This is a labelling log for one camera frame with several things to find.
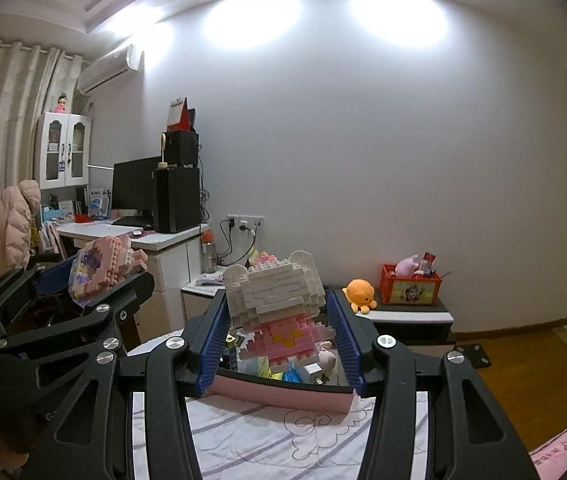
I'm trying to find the white striped quilted table cover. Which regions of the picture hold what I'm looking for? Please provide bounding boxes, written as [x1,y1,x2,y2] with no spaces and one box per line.
[128,327,430,480]

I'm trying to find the white red desk calendar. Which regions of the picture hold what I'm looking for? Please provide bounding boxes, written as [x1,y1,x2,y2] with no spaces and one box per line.
[167,96,197,132]

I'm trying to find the white air conditioner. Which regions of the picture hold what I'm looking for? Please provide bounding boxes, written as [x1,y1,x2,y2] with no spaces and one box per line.
[78,44,143,95]

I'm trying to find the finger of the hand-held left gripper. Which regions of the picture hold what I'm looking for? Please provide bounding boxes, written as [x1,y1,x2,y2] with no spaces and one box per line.
[0,271,157,377]
[0,260,83,322]

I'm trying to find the pink building block donut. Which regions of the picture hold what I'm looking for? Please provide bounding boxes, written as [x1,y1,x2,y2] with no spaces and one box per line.
[69,234,149,311]

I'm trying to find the small plush doll blue dress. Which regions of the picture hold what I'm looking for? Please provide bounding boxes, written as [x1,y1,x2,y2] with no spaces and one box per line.
[317,342,339,379]

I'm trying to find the white wall charger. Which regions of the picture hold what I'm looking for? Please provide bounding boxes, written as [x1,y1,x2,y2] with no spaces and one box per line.
[298,365,327,386]

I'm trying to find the white pink building block figure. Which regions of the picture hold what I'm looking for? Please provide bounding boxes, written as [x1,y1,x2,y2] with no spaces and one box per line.
[223,249,337,375]

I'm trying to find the red printed crate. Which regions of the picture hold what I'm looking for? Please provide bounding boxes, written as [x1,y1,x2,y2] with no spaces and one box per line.
[380,263,445,306]

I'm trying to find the white wall outlet strip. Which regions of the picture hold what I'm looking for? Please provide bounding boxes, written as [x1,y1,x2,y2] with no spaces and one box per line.
[226,214,266,231]

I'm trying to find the pink padded jacket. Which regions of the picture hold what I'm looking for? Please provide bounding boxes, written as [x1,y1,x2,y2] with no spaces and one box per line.
[0,180,42,269]

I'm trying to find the black computer monitor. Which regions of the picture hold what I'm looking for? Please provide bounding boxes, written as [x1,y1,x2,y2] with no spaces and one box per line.
[112,156,164,221]

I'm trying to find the white glass door cabinet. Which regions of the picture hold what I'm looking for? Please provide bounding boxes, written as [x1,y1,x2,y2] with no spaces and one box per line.
[34,112,93,191]

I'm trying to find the pink box with black rim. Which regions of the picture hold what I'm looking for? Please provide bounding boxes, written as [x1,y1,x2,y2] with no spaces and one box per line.
[210,340,359,415]

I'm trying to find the black speaker box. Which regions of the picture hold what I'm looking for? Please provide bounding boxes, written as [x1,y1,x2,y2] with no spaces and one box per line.
[166,130,199,169]

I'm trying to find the black white low cabinet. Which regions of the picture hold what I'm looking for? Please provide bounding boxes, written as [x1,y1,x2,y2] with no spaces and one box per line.
[328,290,457,347]

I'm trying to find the white bedside table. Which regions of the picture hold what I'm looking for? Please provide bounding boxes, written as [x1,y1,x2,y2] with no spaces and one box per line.
[180,270,229,342]

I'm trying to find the clear bottle with red cap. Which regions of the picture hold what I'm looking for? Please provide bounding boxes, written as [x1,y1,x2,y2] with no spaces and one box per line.
[202,231,217,274]

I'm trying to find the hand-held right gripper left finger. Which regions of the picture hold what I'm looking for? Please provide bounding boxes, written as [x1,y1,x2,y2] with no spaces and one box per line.
[38,289,229,480]

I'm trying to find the white desk with drawers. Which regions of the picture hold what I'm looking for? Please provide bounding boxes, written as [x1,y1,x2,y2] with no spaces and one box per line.
[56,222,210,332]

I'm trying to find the orange octopus plush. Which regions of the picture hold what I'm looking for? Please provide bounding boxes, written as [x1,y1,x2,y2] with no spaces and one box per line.
[342,279,379,315]

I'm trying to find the blue white box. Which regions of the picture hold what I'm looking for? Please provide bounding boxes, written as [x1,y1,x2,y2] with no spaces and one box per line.
[88,187,112,219]

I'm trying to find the pink plush toy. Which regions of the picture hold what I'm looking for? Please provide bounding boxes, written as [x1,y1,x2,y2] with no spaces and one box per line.
[396,254,422,277]

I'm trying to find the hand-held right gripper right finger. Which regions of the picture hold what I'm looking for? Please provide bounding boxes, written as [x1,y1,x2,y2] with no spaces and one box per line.
[326,290,537,480]

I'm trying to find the black computer tower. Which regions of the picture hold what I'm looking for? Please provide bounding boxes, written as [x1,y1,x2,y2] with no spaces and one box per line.
[154,166,202,235]

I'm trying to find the black power cables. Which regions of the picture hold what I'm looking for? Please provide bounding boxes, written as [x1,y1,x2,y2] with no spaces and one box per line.
[217,220,257,267]

